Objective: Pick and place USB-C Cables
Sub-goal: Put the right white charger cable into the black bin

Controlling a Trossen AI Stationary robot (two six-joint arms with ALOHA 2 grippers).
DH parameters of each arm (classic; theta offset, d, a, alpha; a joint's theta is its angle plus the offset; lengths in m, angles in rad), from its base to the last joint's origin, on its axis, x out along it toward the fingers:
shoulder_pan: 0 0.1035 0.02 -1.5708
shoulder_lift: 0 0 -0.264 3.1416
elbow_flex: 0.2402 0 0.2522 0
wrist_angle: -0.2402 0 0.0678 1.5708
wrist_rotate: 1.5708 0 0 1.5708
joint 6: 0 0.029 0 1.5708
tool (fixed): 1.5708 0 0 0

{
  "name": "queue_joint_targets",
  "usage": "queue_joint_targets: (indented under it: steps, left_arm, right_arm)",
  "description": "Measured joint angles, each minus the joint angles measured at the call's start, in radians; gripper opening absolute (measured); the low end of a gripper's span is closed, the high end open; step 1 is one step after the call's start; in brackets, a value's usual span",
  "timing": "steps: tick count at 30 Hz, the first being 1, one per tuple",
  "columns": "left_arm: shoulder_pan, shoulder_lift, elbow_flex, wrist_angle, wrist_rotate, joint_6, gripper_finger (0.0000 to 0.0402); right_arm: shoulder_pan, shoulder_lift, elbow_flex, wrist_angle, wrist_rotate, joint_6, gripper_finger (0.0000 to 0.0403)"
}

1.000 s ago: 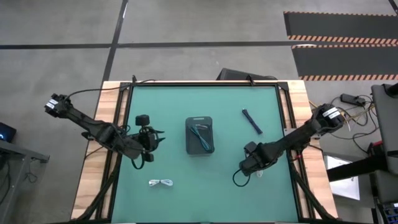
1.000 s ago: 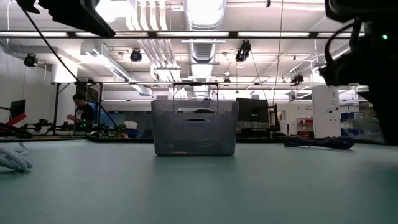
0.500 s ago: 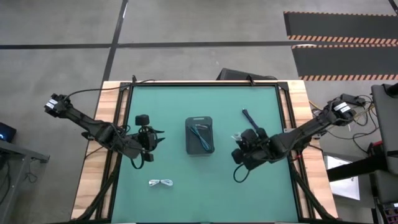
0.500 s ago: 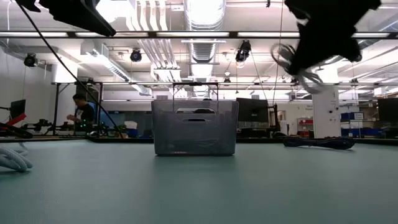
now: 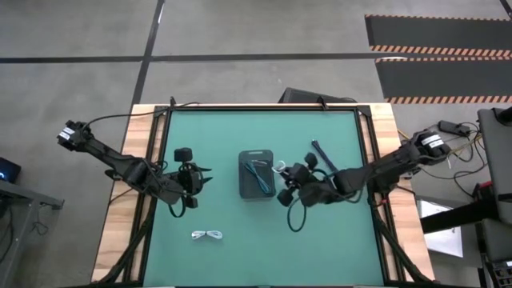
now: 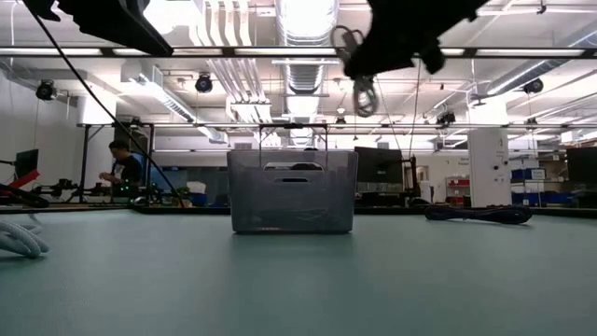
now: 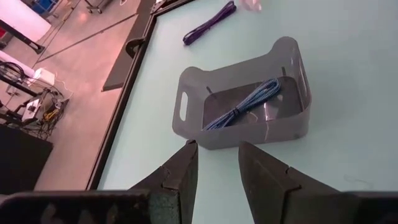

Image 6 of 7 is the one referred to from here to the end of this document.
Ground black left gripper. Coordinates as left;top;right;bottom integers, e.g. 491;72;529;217
55;0;175;58

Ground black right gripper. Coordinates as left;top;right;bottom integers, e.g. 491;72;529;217
343;0;489;79

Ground black USB-C cable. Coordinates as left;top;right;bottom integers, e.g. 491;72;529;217
423;203;534;226

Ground long ceiling light fixture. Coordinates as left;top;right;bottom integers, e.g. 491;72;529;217
132;74;228;144

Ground black monitor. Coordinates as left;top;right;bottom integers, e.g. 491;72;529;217
354;147;405;186

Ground person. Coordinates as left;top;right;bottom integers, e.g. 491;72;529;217
98;139;145;200

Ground white square column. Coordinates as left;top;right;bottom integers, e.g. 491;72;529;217
467;100;512;209

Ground red storage bins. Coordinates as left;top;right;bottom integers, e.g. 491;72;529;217
447;176;470;206

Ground grey plastic basket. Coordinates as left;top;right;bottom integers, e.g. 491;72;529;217
227;148;359;235

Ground blue storage bins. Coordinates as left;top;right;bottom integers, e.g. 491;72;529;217
510;167;575;206

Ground dark monitor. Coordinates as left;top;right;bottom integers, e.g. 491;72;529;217
566;147;597;186

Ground green table mat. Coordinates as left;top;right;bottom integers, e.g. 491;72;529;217
0;208;597;336

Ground silver ceiling duct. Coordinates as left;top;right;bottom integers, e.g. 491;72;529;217
274;0;340;94

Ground long black arm cable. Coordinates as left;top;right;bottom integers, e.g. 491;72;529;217
25;2;186;209

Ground black ceiling cable reel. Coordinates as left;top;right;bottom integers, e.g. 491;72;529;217
35;78;57;102
522;77;545;95
194;73;215;94

